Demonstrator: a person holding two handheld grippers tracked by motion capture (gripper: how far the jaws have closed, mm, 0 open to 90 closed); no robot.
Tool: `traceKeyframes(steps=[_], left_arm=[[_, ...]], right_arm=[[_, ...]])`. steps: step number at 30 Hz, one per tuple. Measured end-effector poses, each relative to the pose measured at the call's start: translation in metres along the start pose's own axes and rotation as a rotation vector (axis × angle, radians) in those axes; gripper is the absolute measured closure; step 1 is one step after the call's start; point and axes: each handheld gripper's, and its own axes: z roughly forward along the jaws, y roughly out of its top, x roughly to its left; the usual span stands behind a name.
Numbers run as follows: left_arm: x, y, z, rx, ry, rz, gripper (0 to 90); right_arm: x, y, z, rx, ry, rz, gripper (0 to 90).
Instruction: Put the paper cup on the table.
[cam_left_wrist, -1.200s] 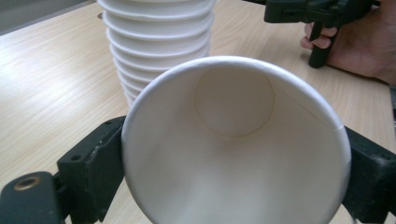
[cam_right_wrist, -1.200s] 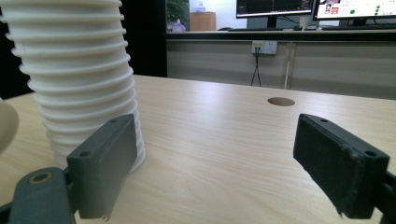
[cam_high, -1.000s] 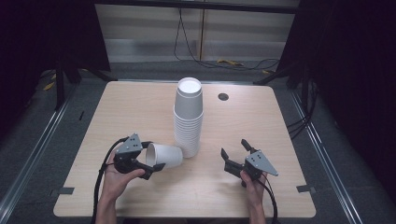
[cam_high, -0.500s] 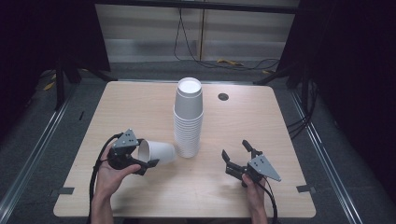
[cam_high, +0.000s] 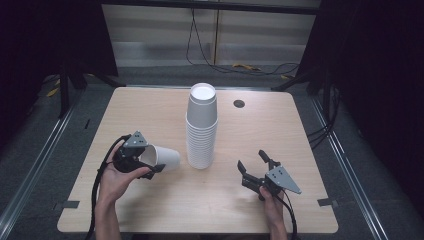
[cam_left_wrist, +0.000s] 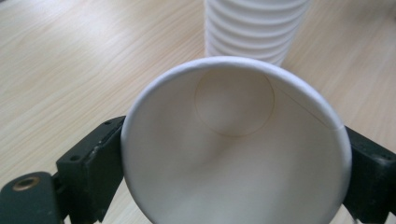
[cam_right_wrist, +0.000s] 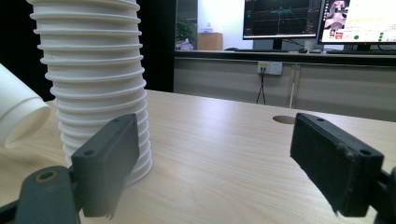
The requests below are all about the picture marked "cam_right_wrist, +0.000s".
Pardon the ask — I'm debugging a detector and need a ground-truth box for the black desk top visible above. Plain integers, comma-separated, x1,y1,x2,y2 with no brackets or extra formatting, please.
174,49,396,67

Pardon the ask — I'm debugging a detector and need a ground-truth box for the green potted plant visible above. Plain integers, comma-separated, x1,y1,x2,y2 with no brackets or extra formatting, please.
175,16,198,51

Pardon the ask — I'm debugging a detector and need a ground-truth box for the black keyboard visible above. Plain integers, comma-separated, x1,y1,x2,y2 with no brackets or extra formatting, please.
233,48,290,53

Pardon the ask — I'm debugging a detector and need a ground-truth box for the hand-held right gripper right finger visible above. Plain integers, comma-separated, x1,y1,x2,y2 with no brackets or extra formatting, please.
290,112,386,218

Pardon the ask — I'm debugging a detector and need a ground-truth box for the dark graph computer monitor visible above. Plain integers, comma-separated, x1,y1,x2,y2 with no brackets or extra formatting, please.
242,0,323,50

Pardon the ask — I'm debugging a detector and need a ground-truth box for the bright window computer monitor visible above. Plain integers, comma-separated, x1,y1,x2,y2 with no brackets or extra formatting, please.
317,0,396,51

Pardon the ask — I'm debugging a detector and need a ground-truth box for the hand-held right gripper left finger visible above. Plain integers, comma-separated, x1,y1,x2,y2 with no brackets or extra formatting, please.
70,113,141,220

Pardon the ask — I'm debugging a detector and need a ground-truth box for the black wall socket cable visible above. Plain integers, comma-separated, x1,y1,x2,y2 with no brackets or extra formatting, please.
255,67,268,105

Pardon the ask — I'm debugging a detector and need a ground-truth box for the single white paper cup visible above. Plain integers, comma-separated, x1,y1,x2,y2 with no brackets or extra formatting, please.
0,63,52,149

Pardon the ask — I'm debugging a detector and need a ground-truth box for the white wall socket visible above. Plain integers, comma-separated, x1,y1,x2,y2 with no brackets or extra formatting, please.
257,61,284,76

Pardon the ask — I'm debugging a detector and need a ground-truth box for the stack of white paper cups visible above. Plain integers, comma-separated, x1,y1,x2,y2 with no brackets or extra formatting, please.
25,0,154,189

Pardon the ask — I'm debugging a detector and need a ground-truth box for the small wooden cabinet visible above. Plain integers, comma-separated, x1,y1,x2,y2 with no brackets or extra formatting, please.
196,32,224,51

